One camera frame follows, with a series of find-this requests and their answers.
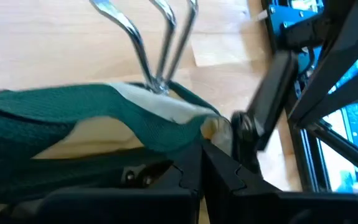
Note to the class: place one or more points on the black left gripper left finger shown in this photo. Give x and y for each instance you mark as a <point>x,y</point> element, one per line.
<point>188,177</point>

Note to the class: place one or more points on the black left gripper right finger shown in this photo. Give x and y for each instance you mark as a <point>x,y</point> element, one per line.
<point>225,180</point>

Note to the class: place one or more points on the cream green canvas gardening bag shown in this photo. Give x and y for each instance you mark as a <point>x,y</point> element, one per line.
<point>73,105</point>

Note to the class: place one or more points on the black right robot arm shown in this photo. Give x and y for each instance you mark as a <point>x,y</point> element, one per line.
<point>303,31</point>

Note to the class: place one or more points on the black aluminium table frame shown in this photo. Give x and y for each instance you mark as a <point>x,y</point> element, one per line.
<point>337,71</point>

